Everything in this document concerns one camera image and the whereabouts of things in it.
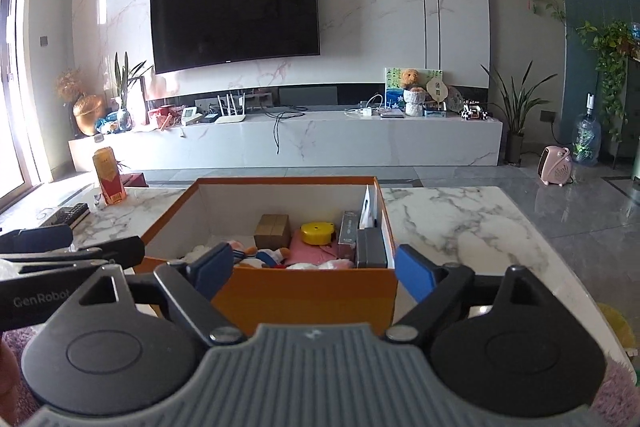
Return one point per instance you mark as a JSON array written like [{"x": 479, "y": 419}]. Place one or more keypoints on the sliding glass door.
[{"x": 15, "y": 82}]

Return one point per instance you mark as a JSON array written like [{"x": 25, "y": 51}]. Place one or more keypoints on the tall potted plant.
[{"x": 515, "y": 107}]

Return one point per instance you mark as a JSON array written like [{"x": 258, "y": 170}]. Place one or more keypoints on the brown cardboard box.
[{"x": 272, "y": 231}]

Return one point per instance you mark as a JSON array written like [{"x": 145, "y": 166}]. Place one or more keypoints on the black flat screen television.
[{"x": 235, "y": 12}]

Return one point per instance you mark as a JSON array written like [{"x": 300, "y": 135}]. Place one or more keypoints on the silver laptop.
[{"x": 392, "y": 113}]

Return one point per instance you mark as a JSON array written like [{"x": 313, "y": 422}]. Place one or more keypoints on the white charger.
[{"x": 366, "y": 112}]

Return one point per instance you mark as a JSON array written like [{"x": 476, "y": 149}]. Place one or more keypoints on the pink fan heater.
[{"x": 554, "y": 164}]

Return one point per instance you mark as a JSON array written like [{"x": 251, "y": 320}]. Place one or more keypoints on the teddy bear in white pot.
[{"x": 413, "y": 94}]

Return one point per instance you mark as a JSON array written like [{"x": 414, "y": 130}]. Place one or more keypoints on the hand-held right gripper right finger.
[{"x": 412, "y": 274}]

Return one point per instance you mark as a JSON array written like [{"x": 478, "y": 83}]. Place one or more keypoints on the dried flower bunch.
[{"x": 69, "y": 84}]

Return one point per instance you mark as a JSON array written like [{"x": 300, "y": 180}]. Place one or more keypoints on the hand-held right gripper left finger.
[{"x": 215, "y": 268}]

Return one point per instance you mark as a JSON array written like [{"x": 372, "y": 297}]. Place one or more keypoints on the white router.
[{"x": 231, "y": 114}]

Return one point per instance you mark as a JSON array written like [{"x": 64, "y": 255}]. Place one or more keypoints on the golden acorn vase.
[{"x": 89, "y": 114}]

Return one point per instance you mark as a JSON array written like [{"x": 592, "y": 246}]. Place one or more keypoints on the hanging green vine plant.
[{"x": 612, "y": 57}]

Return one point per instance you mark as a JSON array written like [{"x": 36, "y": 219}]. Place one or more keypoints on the round hand fan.
[{"x": 436, "y": 93}]

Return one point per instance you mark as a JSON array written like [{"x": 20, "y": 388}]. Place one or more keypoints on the white card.
[{"x": 369, "y": 207}]

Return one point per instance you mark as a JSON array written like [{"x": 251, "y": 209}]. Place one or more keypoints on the dog plush with blue hat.
[{"x": 260, "y": 257}]

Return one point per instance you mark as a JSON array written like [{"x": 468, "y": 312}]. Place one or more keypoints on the dark maroon box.
[{"x": 348, "y": 234}]

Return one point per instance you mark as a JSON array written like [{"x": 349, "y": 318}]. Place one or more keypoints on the red gift box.
[{"x": 162, "y": 116}]

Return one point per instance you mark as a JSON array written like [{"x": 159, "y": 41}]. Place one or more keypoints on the wall socket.
[{"x": 548, "y": 115}]

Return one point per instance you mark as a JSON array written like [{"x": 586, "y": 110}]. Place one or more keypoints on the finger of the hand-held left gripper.
[
  {"x": 40, "y": 238},
  {"x": 115, "y": 253}
]

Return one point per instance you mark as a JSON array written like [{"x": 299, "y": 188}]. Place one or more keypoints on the black remote control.
[{"x": 65, "y": 214}]

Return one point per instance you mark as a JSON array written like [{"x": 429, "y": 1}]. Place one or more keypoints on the orange cardboard box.
[{"x": 310, "y": 297}]

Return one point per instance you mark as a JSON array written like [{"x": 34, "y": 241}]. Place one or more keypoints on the clear blue water bottle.
[{"x": 586, "y": 137}]

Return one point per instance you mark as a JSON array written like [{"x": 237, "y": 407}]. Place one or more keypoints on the black and white toy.
[{"x": 474, "y": 112}]

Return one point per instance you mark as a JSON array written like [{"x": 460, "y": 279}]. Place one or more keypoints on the red and yellow carton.
[{"x": 109, "y": 177}]

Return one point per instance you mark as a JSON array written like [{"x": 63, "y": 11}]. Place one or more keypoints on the decorative plate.
[{"x": 454, "y": 99}]

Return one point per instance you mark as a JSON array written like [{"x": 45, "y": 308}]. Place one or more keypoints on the white round plush toy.
[{"x": 199, "y": 253}]

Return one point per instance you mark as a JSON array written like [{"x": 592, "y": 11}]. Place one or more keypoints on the white marble tv cabinet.
[{"x": 350, "y": 142}]

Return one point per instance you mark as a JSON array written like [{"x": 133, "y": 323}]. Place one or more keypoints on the dark red box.
[{"x": 132, "y": 180}]

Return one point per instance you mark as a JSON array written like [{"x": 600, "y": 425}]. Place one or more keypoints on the yellow object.
[{"x": 612, "y": 324}]

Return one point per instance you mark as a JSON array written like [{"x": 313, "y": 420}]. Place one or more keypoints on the leafy plant in vase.
[{"x": 125, "y": 92}]

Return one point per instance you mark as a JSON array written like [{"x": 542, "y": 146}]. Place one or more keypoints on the grey box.
[{"x": 371, "y": 249}]

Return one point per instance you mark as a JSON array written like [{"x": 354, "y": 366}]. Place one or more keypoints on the small white device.
[{"x": 190, "y": 116}]

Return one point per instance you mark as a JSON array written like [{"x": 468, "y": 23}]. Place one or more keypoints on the yellow round tape measure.
[{"x": 318, "y": 233}]

